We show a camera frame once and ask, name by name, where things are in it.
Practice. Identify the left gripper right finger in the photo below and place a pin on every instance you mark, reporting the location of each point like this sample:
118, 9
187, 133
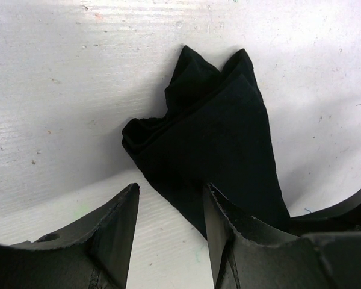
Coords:
248, 253

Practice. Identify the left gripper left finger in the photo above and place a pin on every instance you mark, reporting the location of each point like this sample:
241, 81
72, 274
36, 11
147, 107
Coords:
92, 252

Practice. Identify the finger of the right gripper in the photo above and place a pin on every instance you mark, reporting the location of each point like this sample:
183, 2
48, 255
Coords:
344, 216

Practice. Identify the black underwear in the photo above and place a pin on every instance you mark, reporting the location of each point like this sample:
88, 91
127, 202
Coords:
215, 131

